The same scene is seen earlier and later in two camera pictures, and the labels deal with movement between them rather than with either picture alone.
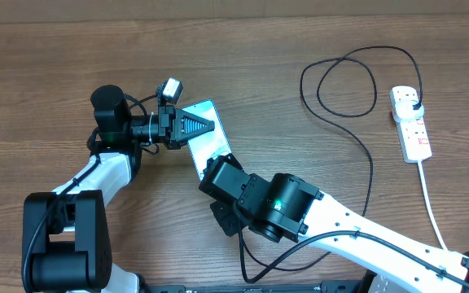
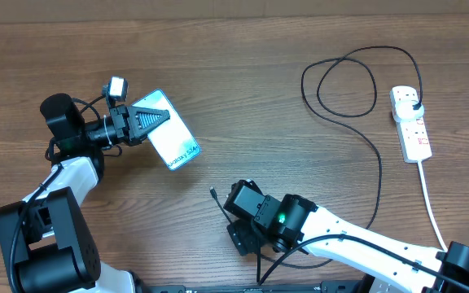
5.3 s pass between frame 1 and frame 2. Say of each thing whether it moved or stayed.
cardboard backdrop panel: stayed
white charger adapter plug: stayed
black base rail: stayed
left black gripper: moved
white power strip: stayed
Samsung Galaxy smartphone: moved
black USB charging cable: moved
